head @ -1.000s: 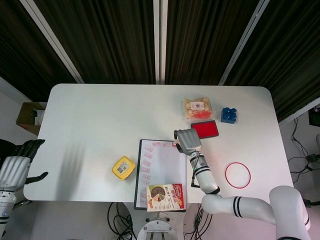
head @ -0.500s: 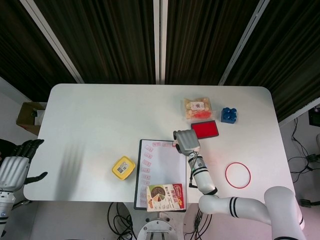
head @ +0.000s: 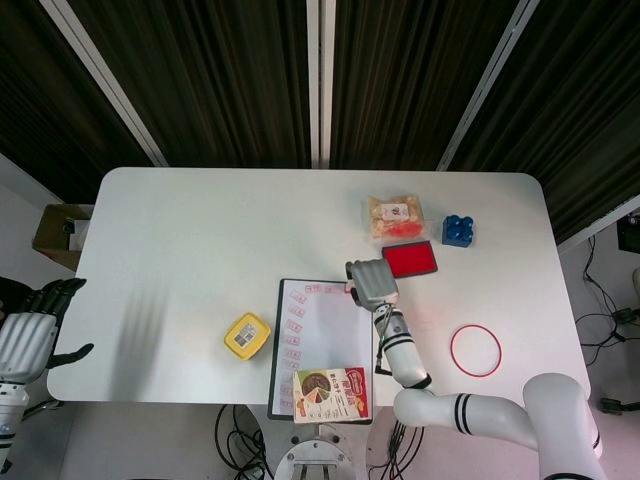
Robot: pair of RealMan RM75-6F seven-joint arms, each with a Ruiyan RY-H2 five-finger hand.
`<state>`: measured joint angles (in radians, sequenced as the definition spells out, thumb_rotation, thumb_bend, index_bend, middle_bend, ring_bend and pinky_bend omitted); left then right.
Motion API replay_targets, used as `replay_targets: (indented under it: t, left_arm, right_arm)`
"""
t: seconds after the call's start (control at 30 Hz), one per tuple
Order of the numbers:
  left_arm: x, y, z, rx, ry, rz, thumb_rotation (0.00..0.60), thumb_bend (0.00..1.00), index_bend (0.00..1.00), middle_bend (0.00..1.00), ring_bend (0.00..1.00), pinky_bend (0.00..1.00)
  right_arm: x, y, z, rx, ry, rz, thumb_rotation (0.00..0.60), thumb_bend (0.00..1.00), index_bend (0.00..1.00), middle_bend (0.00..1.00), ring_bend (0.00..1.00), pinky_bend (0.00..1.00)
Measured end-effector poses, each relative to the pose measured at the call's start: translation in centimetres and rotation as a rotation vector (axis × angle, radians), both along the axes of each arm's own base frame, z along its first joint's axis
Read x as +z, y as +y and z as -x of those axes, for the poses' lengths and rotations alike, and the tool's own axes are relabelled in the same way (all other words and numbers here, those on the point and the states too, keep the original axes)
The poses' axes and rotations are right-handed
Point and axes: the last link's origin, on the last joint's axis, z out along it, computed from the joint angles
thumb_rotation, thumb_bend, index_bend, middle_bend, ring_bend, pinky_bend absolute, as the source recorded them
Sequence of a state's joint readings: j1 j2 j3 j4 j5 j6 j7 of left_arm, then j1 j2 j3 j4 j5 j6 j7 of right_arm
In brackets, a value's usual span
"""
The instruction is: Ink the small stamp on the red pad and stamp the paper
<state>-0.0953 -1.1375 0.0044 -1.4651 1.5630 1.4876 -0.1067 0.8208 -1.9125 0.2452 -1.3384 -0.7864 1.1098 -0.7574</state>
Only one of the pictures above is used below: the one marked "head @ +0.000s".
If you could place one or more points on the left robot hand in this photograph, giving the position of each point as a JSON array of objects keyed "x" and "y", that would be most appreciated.
[{"x": 25, "y": 340}]

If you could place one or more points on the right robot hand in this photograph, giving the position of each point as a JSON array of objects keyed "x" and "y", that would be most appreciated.
[{"x": 372, "y": 282}]

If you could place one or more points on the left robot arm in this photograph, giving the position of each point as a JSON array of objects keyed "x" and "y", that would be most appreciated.
[{"x": 10, "y": 415}]

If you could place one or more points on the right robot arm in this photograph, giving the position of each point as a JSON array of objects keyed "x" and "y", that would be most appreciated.
[{"x": 410, "y": 360}]

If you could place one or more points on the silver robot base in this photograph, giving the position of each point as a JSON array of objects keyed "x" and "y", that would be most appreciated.
[{"x": 320, "y": 455}]

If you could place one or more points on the red ink pad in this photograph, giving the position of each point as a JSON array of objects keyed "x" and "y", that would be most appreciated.
[{"x": 412, "y": 259}]

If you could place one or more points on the white stamped paper sheet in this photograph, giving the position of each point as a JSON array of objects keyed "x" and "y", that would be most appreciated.
[{"x": 330, "y": 335}]

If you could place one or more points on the clear snack bag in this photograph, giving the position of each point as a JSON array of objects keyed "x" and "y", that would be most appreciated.
[{"x": 397, "y": 217}]

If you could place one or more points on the blue building block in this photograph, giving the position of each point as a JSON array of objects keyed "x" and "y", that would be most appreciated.
[{"x": 457, "y": 231}]

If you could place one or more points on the brown cardboard box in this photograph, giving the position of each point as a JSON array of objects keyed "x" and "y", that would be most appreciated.
[{"x": 52, "y": 235}]

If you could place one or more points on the white board with stickers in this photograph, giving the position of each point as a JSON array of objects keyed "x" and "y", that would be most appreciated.
[{"x": 274, "y": 350}]

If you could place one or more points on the biscuit box with cake picture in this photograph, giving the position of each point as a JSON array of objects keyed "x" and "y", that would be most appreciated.
[{"x": 332, "y": 395}]

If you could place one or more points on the yellow lidded green tub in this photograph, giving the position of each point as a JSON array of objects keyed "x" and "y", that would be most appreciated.
[{"x": 247, "y": 336}]

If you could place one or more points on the dark pleated curtain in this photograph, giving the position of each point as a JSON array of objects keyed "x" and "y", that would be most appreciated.
[{"x": 215, "y": 75}]

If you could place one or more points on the white frame post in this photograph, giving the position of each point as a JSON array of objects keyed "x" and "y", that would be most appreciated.
[
  {"x": 492, "y": 80},
  {"x": 318, "y": 80},
  {"x": 110, "y": 85}
]

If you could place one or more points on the white frame beam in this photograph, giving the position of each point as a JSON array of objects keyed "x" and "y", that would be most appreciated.
[{"x": 600, "y": 220}]

